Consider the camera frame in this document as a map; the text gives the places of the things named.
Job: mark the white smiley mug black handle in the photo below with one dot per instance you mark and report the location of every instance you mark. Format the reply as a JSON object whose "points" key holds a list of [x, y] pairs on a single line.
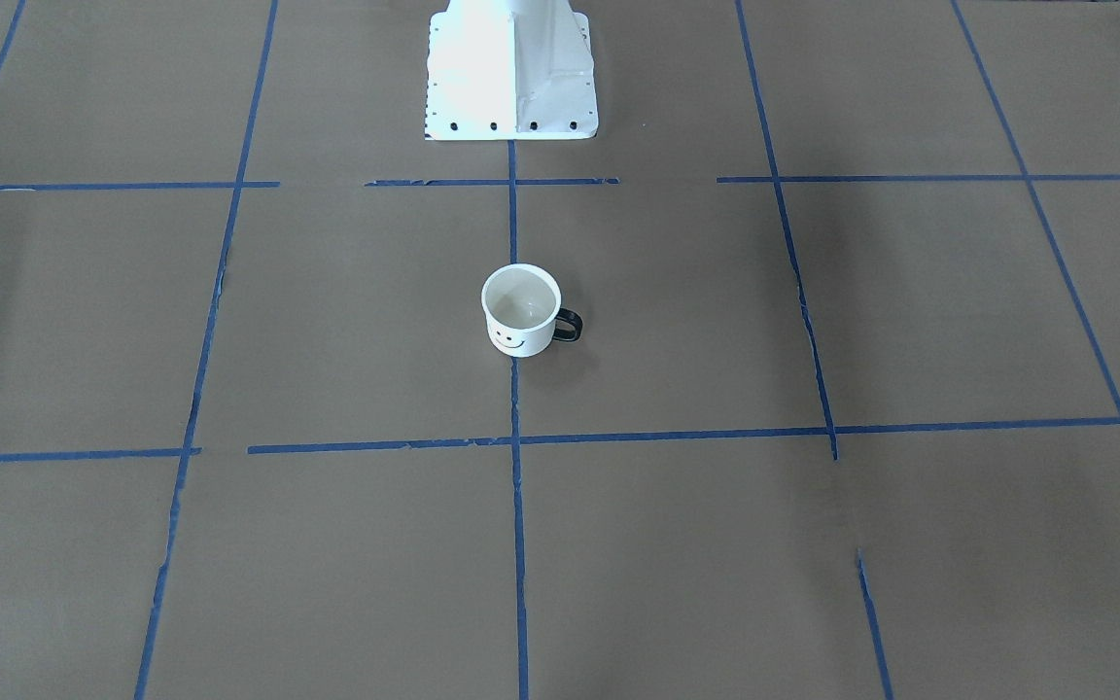
{"points": [[524, 313]]}

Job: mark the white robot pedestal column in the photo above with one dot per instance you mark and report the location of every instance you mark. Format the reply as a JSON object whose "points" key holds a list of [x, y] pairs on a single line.
{"points": [[510, 70]]}

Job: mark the brown paper table cover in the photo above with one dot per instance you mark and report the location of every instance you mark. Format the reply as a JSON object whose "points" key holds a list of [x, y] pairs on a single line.
{"points": [[843, 421]]}

